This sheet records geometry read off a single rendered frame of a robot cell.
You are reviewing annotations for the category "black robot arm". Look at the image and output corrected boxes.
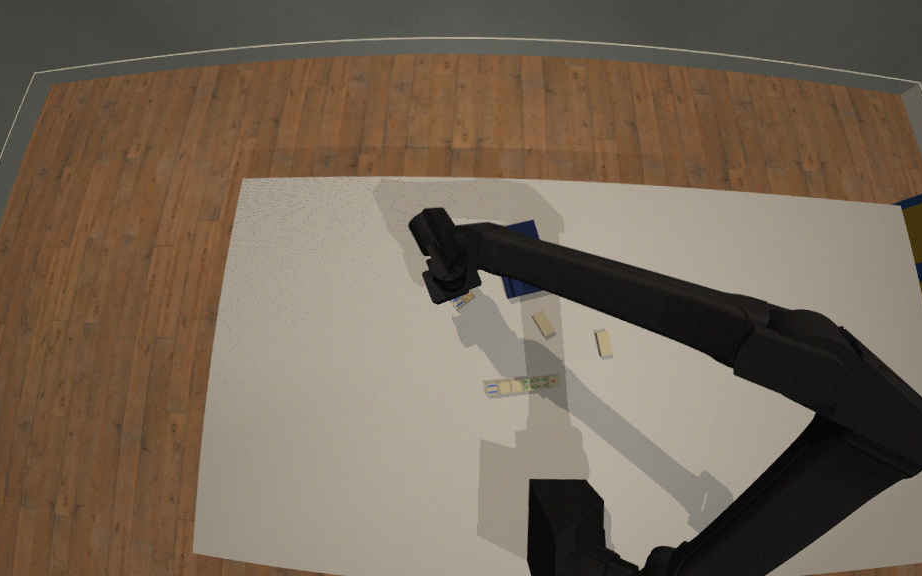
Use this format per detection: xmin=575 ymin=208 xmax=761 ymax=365
xmin=408 ymin=207 xmax=922 ymax=576

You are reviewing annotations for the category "dark blue notebook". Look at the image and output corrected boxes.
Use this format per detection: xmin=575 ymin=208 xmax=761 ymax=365
xmin=502 ymin=220 xmax=543 ymax=299

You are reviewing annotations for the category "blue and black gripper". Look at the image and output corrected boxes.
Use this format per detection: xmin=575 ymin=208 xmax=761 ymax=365
xmin=422 ymin=268 xmax=482 ymax=305

